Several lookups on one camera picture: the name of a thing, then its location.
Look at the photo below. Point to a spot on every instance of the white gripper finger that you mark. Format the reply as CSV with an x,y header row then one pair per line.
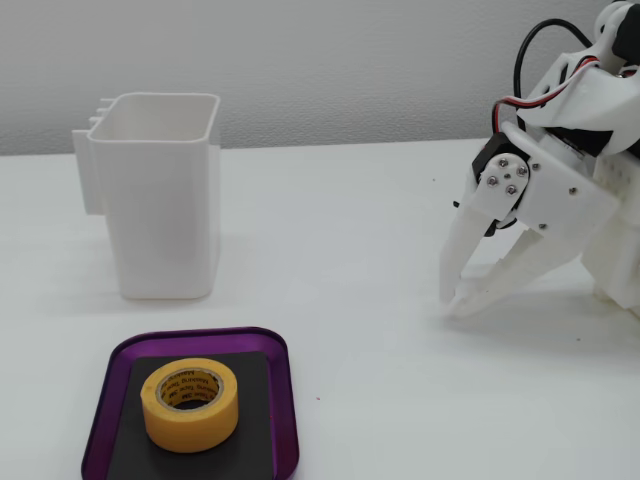
x,y
525,262
500,197

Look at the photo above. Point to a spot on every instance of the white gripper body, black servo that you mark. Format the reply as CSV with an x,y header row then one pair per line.
x,y
560,192

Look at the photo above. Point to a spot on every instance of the yellow masking tape roll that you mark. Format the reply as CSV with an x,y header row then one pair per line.
x,y
190,430

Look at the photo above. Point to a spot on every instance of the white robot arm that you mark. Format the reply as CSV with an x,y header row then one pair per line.
x,y
590,100

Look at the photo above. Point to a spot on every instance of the white plastic box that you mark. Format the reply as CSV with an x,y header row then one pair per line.
x,y
160,225

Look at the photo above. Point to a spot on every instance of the purple metal tray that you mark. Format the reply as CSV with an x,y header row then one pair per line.
x,y
101,400

